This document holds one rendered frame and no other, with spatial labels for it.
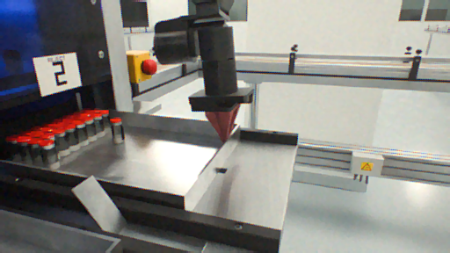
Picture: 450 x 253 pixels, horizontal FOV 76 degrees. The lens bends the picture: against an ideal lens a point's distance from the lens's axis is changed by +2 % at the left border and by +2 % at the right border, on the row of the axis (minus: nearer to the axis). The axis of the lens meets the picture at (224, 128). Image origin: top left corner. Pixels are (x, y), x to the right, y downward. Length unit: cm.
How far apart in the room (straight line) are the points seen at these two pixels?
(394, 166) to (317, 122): 67
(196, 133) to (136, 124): 14
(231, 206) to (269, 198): 5
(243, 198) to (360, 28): 161
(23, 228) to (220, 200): 22
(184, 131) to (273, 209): 30
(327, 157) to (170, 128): 96
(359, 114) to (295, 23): 69
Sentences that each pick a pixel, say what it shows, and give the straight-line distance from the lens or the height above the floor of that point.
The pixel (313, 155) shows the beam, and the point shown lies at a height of 50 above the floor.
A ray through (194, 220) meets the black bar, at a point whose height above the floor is 90.
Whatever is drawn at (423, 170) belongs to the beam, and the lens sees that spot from 153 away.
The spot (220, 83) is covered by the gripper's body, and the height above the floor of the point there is 101.
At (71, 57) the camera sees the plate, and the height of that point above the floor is 104.
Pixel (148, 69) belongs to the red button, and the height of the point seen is 99.
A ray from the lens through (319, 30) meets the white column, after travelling 189.
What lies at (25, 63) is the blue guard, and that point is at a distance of 53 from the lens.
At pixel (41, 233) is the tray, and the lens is 36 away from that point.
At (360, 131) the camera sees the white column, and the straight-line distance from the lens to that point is 203.
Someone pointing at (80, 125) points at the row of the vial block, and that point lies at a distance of 59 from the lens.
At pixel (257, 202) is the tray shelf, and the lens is 39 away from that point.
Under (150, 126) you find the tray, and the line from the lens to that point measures 64.
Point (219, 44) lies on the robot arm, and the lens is 45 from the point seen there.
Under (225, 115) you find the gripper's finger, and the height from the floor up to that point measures 96.
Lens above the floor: 111
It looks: 21 degrees down
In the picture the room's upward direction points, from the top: straight up
